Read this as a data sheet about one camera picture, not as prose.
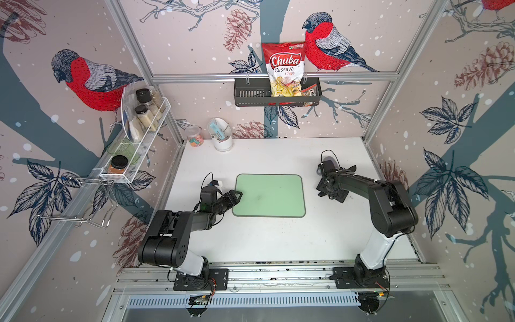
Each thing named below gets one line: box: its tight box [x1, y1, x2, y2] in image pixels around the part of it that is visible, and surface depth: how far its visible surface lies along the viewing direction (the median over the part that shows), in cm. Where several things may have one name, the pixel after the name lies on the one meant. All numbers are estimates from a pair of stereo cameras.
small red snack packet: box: [301, 83, 318, 97], surface depth 89 cm
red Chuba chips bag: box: [262, 41, 306, 98], surface depth 83 cm
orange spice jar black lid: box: [107, 154, 129, 175], surface depth 61 cm
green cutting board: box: [232, 173, 306, 218], surface depth 97 cm
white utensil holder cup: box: [207, 117, 234, 153], surface depth 113 cm
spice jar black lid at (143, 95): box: [135, 87, 153, 104], surface depth 81 cm
